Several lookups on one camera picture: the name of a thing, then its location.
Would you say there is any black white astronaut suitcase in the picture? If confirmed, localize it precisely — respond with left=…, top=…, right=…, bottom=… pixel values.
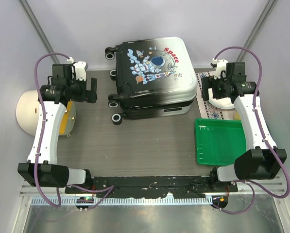
left=104, top=37, right=198, bottom=125

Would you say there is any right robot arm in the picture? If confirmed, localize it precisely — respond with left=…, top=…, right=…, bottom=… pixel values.
left=201, top=59, right=287, bottom=192

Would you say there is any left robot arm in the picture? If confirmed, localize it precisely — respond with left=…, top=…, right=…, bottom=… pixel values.
left=17, top=61, right=97, bottom=194

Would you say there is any white paper plate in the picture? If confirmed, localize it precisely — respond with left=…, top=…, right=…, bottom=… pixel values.
left=208, top=88, right=235, bottom=110

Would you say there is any patterned placemat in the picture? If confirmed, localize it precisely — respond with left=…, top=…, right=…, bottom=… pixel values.
left=196, top=72, right=235, bottom=120

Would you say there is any orange swing lid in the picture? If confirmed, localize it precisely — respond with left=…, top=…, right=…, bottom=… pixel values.
left=59, top=101, right=72, bottom=135

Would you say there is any yellow cup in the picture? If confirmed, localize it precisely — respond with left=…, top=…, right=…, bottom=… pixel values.
left=233, top=111, right=241, bottom=121

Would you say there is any white cylindrical bin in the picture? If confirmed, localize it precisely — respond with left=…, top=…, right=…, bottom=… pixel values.
left=16, top=90, right=76, bottom=136

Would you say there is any green plastic tray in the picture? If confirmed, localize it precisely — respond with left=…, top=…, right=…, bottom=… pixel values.
left=194, top=118, right=246, bottom=166

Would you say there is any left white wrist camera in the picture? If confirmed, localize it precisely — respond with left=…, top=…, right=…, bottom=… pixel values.
left=67, top=57, right=88, bottom=81

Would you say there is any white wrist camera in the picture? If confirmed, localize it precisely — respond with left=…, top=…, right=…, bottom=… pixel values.
left=67, top=57, right=88, bottom=81
left=210, top=58, right=228, bottom=80

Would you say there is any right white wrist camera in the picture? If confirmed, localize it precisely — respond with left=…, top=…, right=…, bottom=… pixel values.
left=210, top=58, right=228, bottom=80

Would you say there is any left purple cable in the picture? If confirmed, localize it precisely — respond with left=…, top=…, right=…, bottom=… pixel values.
left=26, top=52, right=115, bottom=208

